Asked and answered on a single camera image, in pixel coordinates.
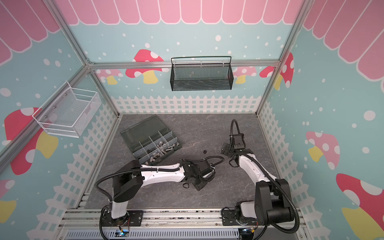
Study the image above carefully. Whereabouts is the dark green compartment organizer box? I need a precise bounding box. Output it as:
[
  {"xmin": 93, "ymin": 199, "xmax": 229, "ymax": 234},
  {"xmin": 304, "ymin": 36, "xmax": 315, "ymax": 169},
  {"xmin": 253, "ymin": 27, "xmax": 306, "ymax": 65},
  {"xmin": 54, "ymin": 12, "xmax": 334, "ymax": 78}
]
[{"xmin": 120, "ymin": 115, "xmax": 182, "ymax": 166}]

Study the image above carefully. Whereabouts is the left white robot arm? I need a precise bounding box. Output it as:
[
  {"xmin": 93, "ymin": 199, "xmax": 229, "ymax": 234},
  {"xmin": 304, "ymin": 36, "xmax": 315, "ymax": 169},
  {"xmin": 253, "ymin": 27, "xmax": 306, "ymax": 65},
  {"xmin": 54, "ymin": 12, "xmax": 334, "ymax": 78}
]
[{"xmin": 94, "ymin": 159, "xmax": 216, "ymax": 220}]

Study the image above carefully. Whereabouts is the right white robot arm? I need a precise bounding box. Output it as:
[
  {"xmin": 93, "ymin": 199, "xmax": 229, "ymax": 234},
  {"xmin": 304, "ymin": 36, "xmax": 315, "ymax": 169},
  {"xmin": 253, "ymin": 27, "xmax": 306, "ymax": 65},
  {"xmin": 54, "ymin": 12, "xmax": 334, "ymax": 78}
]
[{"xmin": 221, "ymin": 134, "xmax": 300, "ymax": 239}]

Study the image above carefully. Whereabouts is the black wire mesh basket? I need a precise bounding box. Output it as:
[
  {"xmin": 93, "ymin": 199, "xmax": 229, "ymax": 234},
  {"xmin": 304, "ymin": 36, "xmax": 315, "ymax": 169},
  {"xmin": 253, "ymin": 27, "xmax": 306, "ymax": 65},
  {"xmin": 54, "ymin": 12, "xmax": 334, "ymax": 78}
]
[{"xmin": 170, "ymin": 56, "xmax": 234, "ymax": 92}]

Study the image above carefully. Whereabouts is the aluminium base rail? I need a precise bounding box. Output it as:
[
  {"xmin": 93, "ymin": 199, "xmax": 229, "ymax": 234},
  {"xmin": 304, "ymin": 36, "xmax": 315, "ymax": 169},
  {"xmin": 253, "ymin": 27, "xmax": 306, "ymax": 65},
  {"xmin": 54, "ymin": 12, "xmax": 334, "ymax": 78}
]
[{"xmin": 58, "ymin": 207, "xmax": 307, "ymax": 229}]

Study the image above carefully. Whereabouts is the white wire mesh basket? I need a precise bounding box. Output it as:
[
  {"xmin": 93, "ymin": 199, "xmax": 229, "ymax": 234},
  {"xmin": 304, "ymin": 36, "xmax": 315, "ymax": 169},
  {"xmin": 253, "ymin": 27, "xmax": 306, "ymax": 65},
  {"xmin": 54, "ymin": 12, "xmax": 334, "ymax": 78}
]
[{"xmin": 32, "ymin": 82, "xmax": 102, "ymax": 138}]

